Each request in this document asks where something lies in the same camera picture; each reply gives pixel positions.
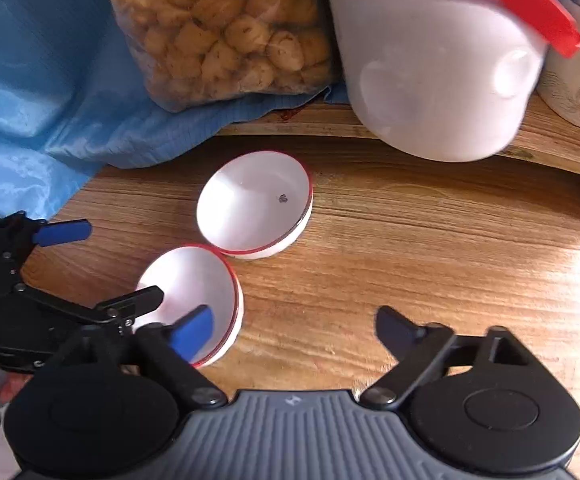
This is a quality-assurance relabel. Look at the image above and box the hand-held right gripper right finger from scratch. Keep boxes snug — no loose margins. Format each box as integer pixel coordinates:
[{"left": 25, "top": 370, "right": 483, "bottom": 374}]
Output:
[{"left": 359, "top": 305, "right": 546, "bottom": 409}]

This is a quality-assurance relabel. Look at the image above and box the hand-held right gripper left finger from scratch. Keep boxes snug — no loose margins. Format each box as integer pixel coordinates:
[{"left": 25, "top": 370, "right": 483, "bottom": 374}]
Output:
[{"left": 45, "top": 305, "right": 228, "bottom": 408}]

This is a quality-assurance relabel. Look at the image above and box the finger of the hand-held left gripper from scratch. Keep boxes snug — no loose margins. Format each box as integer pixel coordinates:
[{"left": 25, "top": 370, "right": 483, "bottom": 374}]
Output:
[
  {"left": 0, "top": 211, "right": 93, "bottom": 261},
  {"left": 12, "top": 284, "right": 165, "bottom": 338}
]

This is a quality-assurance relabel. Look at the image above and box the white bowl with red rim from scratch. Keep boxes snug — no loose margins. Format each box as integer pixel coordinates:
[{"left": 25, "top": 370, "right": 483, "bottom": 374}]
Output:
[
  {"left": 196, "top": 150, "right": 315, "bottom": 260},
  {"left": 135, "top": 244, "right": 245, "bottom": 368}
]

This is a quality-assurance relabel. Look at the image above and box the blue cloth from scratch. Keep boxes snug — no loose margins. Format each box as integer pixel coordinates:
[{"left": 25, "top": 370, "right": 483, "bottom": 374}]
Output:
[{"left": 0, "top": 0, "right": 348, "bottom": 226}]

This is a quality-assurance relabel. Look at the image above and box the wooden desk shelf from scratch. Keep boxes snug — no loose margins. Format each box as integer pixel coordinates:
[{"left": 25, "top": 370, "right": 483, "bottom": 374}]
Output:
[{"left": 217, "top": 92, "right": 580, "bottom": 183}]

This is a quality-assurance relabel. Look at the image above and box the clear bag of snacks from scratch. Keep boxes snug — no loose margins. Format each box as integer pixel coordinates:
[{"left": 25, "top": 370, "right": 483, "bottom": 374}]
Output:
[{"left": 90, "top": 0, "right": 341, "bottom": 113}]

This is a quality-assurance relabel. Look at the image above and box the white jug with red handle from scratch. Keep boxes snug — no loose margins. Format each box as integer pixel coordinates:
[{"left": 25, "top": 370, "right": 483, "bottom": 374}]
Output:
[{"left": 327, "top": 0, "right": 580, "bottom": 163}]

